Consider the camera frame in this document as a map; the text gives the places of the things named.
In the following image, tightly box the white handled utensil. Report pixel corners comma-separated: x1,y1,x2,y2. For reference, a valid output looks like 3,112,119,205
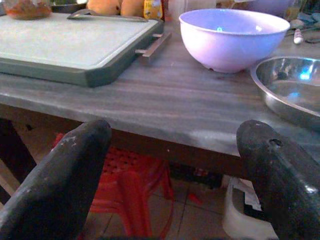
293,28,305,45

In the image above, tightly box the white plastic container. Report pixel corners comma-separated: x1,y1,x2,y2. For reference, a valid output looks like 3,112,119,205
222,176,280,240

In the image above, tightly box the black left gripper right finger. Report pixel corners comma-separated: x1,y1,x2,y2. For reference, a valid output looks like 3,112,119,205
236,119,320,240

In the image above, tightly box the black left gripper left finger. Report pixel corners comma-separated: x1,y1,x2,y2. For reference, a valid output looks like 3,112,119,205
0,119,113,240

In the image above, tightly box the stainless steel bowl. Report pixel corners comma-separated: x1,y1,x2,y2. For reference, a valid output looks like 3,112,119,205
250,56,320,131

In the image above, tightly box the red plastic stool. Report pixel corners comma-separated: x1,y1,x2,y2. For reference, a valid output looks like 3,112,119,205
51,132,175,240

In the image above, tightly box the white plastic bowl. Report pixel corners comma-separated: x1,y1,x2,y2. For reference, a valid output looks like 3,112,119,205
178,8,291,74

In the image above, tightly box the wooden table leg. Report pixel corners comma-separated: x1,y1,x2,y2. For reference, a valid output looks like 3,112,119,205
0,117,38,205

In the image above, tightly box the yellow packet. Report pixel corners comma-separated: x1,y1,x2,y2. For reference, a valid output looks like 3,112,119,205
143,0,164,20

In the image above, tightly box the grey-green cutting board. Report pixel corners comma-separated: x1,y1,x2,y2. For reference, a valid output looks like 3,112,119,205
0,12,173,88

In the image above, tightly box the orange fruit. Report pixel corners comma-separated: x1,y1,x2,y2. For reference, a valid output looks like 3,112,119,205
86,0,123,16
120,0,145,17

